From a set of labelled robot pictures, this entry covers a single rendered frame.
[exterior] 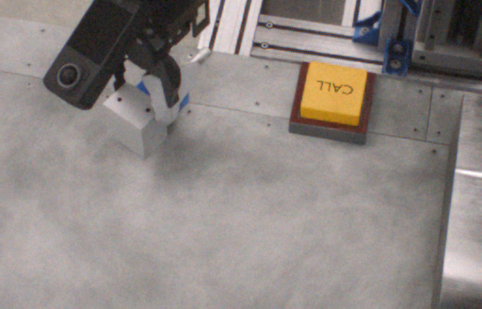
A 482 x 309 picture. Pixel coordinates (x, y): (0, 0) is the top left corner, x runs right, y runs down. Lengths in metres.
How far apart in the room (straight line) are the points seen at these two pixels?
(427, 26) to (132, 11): 0.86
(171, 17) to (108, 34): 0.06
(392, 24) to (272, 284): 0.90
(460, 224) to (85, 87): 0.35
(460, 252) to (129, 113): 0.35
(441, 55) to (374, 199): 0.70
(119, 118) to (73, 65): 0.14
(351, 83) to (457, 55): 0.66
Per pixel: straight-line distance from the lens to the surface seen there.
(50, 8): 2.37
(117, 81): 1.17
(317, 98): 1.19
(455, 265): 1.05
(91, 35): 1.04
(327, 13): 2.07
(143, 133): 1.15
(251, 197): 1.16
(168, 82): 1.08
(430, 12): 1.79
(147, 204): 1.16
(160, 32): 1.06
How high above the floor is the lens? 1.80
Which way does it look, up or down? 56 degrees down
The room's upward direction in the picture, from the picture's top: 4 degrees clockwise
